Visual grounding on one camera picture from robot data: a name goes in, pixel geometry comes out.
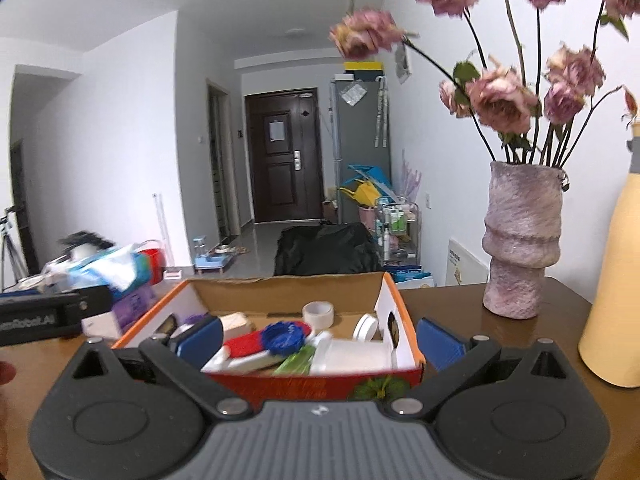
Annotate white cube plug adapter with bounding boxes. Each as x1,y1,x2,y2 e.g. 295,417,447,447
219,312,255,342

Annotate white board leaning on wall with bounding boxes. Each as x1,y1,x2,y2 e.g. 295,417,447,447
445,238,488,286

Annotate translucent plastic container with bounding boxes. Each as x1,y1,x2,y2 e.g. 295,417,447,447
309,339,394,375

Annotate purple tissue pack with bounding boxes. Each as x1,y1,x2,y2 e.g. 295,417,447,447
81,284,155,341

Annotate dark wooden door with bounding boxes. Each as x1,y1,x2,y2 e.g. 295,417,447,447
245,89,323,223

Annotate metal trolley with bottles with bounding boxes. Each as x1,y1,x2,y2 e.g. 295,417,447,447
374,196,421,266

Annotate blue tissue pack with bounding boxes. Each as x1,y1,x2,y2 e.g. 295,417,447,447
42,244,152,295

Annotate black bag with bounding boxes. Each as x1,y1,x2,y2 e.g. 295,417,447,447
273,222,383,276

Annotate red cardboard box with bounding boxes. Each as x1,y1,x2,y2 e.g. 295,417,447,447
114,272,425,406

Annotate small white cap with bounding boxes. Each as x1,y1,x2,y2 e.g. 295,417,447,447
302,301,334,332

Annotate blue bottle cap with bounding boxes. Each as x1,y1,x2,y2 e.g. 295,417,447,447
260,322,306,356

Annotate blue pet feeder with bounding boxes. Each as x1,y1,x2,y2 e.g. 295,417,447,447
193,236,234,274

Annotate large white ridged cap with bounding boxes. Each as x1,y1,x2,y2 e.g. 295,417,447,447
352,313,378,342

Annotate dried pink flowers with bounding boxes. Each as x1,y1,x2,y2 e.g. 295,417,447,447
328,0,640,168

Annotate cream yellow thermos bottle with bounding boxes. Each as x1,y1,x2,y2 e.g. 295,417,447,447
578,122,640,389

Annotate red white bottle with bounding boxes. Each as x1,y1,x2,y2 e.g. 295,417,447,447
201,321,316,374

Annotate grey refrigerator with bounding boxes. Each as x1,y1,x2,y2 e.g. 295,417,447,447
331,73,392,223

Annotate red bucket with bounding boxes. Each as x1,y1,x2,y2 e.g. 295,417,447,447
138,240,166,285

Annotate pink textured vase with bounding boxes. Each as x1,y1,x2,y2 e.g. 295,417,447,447
482,162,565,320

